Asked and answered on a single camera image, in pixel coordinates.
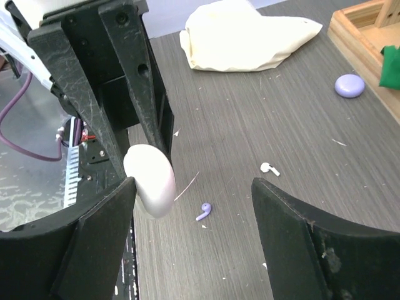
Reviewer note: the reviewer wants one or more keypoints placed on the purple earbud lower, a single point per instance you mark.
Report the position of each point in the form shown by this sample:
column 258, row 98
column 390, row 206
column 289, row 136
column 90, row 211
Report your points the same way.
column 206, row 210

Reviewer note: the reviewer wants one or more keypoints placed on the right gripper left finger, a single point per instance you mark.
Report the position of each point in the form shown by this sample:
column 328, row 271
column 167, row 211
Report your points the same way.
column 74, row 253

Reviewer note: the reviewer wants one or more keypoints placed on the purple earbud case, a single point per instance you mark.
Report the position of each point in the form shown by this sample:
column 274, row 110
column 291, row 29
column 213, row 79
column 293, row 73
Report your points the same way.
column 349, row 86

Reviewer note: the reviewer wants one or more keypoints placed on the green t-shirt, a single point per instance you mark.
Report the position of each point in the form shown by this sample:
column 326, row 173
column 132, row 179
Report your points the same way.
column 390, row 68

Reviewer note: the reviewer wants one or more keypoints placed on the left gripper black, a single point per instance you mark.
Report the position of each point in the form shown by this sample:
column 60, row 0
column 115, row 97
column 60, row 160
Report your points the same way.
column 104, row 71

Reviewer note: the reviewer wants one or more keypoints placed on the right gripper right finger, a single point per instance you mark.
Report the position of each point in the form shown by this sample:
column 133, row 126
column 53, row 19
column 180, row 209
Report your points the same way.
column 312, row 254

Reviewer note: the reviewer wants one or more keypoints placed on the white earbud case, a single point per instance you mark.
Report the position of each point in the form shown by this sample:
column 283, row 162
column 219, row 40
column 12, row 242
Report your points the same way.
column 154, row 178

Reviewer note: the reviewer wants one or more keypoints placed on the white earbud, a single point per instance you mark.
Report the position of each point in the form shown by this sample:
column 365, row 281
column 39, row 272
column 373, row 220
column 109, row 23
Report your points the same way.
column 265, row 167

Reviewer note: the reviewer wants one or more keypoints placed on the cream cloth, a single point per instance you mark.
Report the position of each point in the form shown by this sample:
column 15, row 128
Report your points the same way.
column 232, row 36

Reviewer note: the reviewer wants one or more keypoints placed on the wooden clothes rack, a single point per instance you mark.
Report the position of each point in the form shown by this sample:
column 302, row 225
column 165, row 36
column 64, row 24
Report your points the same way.
column 360, row 32

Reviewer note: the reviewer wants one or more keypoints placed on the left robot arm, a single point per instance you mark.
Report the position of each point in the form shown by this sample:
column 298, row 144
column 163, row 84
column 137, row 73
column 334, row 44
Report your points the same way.
column 18, row 19

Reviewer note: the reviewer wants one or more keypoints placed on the aluminium rail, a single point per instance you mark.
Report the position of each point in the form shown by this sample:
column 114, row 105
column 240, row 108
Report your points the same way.
column 31, row 190

